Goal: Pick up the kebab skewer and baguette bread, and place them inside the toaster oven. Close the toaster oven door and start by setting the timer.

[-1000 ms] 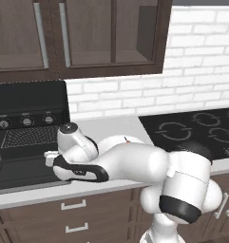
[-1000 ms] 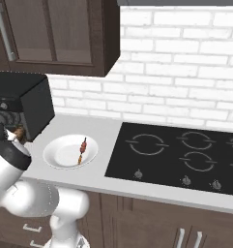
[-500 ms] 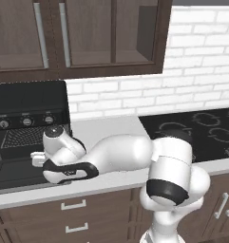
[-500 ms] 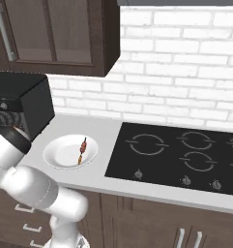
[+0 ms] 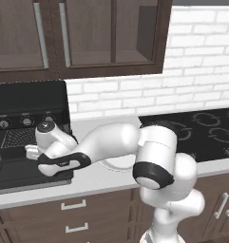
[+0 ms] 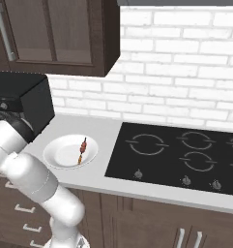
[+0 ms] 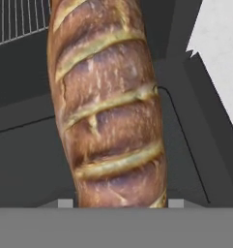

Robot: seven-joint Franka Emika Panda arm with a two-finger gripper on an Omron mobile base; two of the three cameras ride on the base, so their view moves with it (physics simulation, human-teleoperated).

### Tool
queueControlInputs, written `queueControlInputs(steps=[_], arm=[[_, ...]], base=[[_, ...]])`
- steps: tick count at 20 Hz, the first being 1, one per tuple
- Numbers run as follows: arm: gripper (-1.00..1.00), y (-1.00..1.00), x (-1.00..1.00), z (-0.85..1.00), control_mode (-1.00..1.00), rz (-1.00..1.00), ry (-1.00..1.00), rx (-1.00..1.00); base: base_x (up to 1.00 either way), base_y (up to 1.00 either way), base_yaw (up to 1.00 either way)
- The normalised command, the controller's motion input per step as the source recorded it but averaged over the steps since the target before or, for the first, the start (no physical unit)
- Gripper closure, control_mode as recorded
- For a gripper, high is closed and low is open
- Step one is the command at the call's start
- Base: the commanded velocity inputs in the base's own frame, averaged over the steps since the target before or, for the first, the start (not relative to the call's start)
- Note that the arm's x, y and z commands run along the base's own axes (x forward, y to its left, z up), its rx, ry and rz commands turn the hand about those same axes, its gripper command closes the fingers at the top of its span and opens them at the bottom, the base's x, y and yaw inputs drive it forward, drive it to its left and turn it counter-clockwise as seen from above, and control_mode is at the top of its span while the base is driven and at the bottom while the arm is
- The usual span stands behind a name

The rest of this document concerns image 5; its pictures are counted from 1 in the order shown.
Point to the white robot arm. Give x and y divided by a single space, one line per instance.
119 142

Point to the brown glass cupboard door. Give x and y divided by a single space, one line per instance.
116 34
17 34

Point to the black hob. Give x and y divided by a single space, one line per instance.
201 133

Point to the black toaster oven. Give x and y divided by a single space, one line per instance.
27 98

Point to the black toaster oven door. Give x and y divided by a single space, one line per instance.
14 174

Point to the brown drawer front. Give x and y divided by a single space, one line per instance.
109 228
100 202

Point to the black toaster oven knob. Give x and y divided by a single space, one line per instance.
27 121
4 124
48 118

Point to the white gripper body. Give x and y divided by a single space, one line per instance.
31 152

